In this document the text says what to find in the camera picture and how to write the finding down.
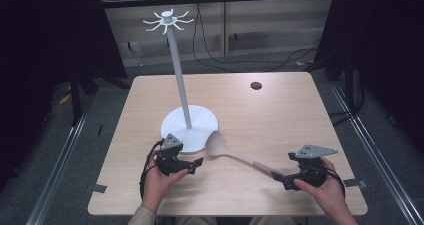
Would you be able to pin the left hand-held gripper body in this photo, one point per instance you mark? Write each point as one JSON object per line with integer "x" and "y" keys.
{"x": 169, "y": 161}

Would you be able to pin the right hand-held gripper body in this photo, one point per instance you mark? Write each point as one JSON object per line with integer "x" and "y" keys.
{"x": 310, "y": 171}

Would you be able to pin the wooden spatula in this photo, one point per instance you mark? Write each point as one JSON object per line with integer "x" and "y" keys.
{"x": 216, "y": 145}

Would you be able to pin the white utensil hook stand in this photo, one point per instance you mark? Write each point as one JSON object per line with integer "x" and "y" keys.
{"x": 189, "y": 125}

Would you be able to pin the person's left hand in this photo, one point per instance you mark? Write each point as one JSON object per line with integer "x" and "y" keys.
{"x": 156, "y": 185}

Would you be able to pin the person's right hand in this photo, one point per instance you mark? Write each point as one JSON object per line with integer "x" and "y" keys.
{"x": 328, "y": 195}

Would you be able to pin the grey tape piece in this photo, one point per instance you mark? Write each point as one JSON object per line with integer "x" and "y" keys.
{"x": 355, "y": 183}
{"x": 97, "y": 188}

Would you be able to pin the black stand leg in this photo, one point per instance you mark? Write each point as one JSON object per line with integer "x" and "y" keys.
{"x": 76, "y": 98}
{"x": 350, "y": 85}

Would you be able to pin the yellow tape piece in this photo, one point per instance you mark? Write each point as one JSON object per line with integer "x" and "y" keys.
{"x": 65, "y": 98}
{"x": 304, "y": 63}

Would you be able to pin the black curtain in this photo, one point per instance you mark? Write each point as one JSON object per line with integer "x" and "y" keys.
{"x": 386, "y": 51}
{"x": 40, "y": 51}

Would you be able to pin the metal floor rail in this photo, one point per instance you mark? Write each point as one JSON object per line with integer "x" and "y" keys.
{"x": 60, "y": 165}
{"x": 376, "y": 158}

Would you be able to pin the wooden wall post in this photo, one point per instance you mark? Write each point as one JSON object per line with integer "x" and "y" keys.
{"x": 225, "y": 25}

